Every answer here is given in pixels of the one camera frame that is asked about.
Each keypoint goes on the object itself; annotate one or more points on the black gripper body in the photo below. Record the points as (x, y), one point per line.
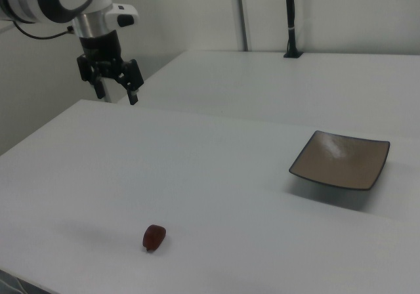
(100, 49)

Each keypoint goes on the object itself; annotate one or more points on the small dark red food item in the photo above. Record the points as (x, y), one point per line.
(153, 238)

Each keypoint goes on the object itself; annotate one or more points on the grey metal wall profile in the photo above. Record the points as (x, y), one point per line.
(243, 15)
(106, 90)

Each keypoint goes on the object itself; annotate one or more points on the square brown ceramic plate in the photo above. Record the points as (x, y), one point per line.
(339, 159)

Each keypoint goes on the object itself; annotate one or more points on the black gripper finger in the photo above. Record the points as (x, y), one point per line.
(133, 96)
(99, 89)

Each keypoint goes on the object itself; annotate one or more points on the black pole with base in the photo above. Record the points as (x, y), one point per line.
(290, 18)

